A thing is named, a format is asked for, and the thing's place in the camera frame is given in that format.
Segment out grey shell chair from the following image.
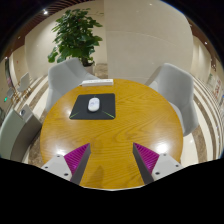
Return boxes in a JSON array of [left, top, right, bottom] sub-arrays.
[[44, 57, 101, 114], [144, 62, 200, 138]]

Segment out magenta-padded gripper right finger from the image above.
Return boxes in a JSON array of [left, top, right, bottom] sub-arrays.
[[132, 142, 184, 186]]

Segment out group of distant chairs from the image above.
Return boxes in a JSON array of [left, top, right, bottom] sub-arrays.
[[4, 72, 33, 104]]

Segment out black mouse pad green lines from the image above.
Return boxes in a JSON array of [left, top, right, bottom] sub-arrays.
[[68, 93, 116, 121]]

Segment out white power strip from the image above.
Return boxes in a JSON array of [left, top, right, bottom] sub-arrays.
[[80, 78, 115, 88]]

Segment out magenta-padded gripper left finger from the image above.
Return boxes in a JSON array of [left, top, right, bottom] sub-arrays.
[[41, 142, 92, 186]]

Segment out grey armchair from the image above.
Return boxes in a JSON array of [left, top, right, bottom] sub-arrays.
[[0, 104, 43, 163]]

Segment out white cartoon-print computer mouse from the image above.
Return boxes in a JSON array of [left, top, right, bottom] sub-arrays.
[[87, 97, 101, 113]]

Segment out large green potted plant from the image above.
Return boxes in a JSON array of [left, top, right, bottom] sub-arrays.
[[47, 8, 104, 75]]

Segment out wall posters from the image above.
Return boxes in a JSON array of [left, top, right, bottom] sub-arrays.
[[204, 71, 224, 111]]

